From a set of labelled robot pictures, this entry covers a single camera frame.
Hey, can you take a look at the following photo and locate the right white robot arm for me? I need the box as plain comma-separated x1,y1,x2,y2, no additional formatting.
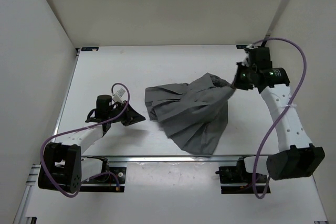
233,62,325,182

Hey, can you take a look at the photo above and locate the left blue corner label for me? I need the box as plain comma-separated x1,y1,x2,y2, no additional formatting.
81,47,99,51

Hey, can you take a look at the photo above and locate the grey pleated skirt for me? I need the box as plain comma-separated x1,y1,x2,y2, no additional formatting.
144,73,235,155

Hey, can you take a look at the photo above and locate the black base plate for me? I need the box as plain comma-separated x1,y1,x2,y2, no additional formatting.
80,156,127,193
215,157,254,195

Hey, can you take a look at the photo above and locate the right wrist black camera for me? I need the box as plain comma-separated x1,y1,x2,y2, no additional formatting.
245,47,271,67

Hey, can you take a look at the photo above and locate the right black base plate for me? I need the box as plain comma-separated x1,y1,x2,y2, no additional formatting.
215,157,254,195

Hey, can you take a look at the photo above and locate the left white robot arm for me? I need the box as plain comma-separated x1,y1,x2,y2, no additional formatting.
38,94,145,198

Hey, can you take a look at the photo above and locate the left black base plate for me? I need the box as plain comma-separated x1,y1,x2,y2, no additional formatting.
80,156,127,193

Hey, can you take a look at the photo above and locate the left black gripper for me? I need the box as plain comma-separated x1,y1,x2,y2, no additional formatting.
107,100,145,126

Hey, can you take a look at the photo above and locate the blue corner label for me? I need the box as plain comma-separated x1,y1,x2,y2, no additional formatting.
81,47,99,51
236,45,247,49

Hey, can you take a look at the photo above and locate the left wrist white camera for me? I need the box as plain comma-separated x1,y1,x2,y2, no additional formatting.
112,88,125,103

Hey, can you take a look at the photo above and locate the aluminium front rail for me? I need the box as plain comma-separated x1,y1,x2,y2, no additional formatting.
104,155,247,164

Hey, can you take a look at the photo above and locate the right blue corner label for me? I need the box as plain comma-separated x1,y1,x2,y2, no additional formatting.
236,45,247,49

